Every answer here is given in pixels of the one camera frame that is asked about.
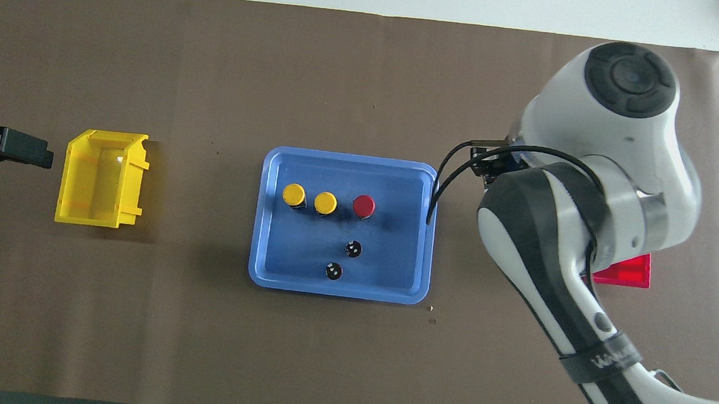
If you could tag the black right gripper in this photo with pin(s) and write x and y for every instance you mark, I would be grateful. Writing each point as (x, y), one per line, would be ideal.
(489, 164)

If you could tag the red push button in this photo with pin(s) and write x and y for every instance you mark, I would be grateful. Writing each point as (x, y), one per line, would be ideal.
(364, 205)

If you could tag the yellow push button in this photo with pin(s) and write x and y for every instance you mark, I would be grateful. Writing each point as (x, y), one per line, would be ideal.
(294, 194)
(325, 202)

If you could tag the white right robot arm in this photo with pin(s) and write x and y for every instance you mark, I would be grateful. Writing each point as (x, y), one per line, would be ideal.
(625, 140)

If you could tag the yellow plastic storage bin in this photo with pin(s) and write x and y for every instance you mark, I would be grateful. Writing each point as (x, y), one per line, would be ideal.
(91, 185)

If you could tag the small black button part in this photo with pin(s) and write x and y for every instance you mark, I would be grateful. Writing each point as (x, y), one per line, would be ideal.
(353, 249)
(334, 271)

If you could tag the red plastic storage bin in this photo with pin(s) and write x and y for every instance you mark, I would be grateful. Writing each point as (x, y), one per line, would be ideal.
(626, 272)

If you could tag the blue plastic tray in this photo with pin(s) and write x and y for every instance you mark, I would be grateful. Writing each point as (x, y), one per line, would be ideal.
(302, 262)

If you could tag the brown paper table mat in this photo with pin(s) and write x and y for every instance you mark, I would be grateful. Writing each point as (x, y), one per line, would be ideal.
(216, 53)

